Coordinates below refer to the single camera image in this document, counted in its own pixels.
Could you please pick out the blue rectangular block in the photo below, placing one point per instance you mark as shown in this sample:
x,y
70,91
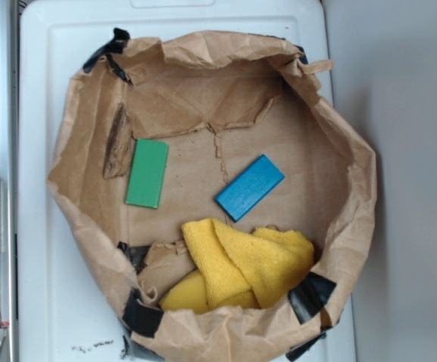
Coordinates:
x,y
252,185

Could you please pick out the green rectangular block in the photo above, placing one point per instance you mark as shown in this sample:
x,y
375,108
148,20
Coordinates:
x,y
147,173

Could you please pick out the brown paper bag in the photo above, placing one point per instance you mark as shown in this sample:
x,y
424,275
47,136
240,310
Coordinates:
x,y
219,100

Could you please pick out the yellow microfiber cloth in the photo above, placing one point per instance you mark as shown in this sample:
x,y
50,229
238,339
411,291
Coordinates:
x,y
249,270

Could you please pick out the yellow sponge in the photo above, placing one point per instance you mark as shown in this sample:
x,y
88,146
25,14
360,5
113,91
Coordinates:
x,y
189,293

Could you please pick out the aluminium frame rail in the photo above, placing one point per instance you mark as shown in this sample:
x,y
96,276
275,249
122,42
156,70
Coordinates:
x,y
9,56

